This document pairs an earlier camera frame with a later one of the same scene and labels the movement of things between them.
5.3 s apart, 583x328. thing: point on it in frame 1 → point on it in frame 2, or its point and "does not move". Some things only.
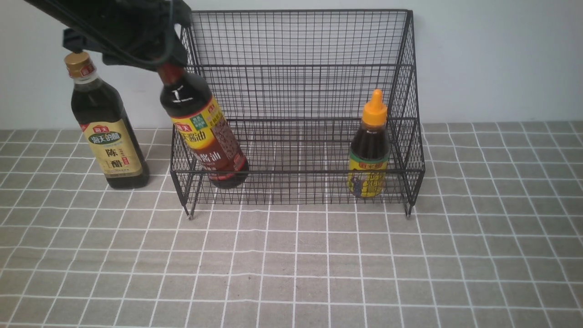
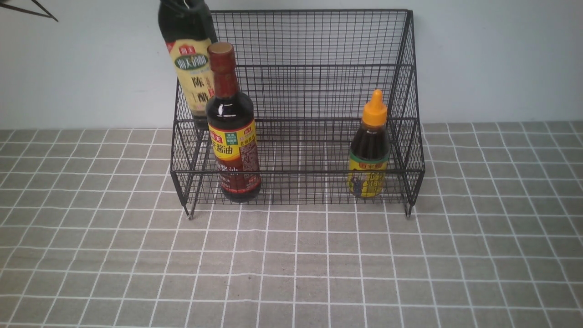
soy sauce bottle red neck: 189,102 → 231,121
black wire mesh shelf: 293,85 does not move
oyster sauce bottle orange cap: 370,151 does not move
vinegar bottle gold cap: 108,132 → 186,29
